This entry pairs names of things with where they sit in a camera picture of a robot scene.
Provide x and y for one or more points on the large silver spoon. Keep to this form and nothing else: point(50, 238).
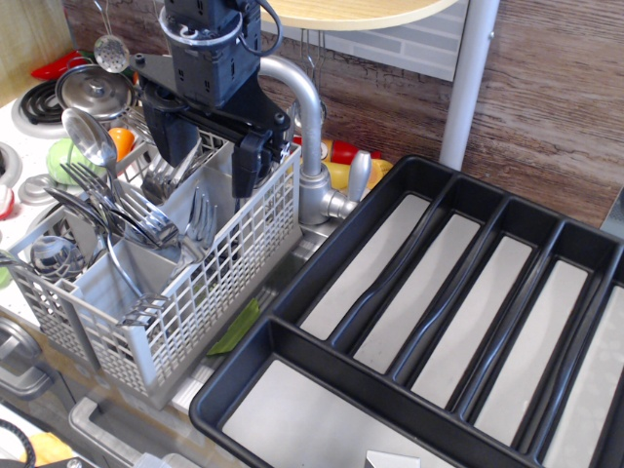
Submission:
point(94, 142)

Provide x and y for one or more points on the black cutlery tray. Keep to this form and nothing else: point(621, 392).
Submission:
point(445, 321)

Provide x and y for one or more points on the white metal pole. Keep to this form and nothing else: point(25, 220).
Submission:
point(472, 59)

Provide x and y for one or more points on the silver sink faucet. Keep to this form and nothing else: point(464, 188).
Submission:
point(318, 201)

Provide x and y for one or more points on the orange toy fruit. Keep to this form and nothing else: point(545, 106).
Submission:
point(124, 141)

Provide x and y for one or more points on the silver forks bundle middle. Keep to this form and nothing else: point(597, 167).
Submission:
point(161, 180)

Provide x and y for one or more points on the silver metal fork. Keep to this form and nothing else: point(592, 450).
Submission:
point(199, 234)

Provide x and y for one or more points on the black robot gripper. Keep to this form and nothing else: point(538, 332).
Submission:
point(210, 81)

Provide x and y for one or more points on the hanging wire whisk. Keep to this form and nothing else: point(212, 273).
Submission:
point(312, 49)

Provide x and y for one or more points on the green leaf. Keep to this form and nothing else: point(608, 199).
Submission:
point(237, 329)

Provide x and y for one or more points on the silver pot lid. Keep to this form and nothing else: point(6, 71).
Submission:
point(104, 95)

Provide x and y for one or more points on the round wooden shelf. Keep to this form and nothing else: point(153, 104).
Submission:
point(355, 15)

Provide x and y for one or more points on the silver fork front compartment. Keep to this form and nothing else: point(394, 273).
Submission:
point(147, 306)

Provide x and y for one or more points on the hanging silver skimmer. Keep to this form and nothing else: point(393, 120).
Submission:
point(110, 51)

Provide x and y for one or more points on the silver ladle in basket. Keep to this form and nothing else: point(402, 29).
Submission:
point(55, 257)

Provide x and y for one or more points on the red toy pepper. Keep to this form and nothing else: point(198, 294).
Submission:
point(54, 69)

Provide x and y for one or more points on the grey plastic cutlery basket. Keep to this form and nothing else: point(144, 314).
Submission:
point(80, 316)

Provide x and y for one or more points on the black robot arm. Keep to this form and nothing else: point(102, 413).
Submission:
point(218, 12)

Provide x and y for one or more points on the black stove burner coil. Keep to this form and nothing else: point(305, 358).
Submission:
point(40, 104)

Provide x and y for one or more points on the silver forks leaning left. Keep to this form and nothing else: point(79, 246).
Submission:
point(146, 219)

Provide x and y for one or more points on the red yellow toy bottle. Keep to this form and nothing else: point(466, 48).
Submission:
point(338, 151)

